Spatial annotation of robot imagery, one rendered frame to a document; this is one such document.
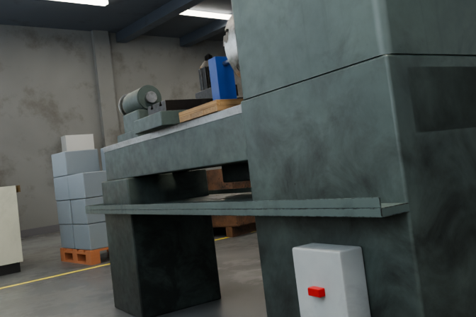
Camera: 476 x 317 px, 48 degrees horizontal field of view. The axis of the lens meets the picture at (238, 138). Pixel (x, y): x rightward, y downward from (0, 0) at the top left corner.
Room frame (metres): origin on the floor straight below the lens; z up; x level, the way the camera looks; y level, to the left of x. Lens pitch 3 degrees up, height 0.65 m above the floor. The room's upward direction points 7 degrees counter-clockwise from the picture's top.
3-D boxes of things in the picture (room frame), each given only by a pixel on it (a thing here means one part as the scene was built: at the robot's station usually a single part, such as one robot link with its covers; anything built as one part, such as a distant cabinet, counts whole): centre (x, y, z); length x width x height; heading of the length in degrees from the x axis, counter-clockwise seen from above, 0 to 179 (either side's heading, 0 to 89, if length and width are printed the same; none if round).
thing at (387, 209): (2.16, 0.04, 0.53); 2.10 x 0.60 x 0.02; 32
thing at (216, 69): (2.15, 0.03, 1.00); 0.08 x 0.06 x 0.23; 122
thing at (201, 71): (2.38, 0.09, 1.07); 0.07 x 0.07 x 0.10; 32
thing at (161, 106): (2.35, 0.14, 0.95); 0.43 x 0.18 x 0.04; 122
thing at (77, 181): (5.22, 1.19, 0.51); 1.02 x 0.68 x 1.02; 130
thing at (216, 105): (2.08, -0.01, 0.89); 0.36 x 0.30 x 0.04; 122
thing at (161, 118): (2.40, 0.15, 0.90); 0.53 x 0.30 x 0.06; 122
